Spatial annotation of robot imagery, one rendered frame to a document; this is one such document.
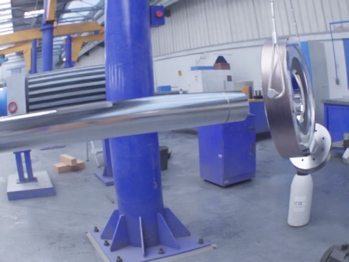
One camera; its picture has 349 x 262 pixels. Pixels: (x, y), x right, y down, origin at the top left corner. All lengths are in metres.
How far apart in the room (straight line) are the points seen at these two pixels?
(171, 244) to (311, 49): 4.02
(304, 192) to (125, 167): 1.33
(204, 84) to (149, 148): 5.02
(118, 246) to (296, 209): 1.36
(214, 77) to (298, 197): 5.08
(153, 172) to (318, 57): 3.95
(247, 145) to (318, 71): 2.26
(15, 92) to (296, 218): 3.26
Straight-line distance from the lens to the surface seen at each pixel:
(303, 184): 2.66
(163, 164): 4.93
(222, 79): 7.51
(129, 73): 2.29
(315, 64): 5.62
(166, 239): 2.50
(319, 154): 1.28
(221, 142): 3.82
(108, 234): 2.70
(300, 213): 2.73
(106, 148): 4.54
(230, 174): 3.92
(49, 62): 7.75
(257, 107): 6.59
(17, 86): 4.11
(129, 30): 2.32
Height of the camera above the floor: 1.15
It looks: 8 degrees down
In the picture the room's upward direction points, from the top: 4 degrees counter-clockwise
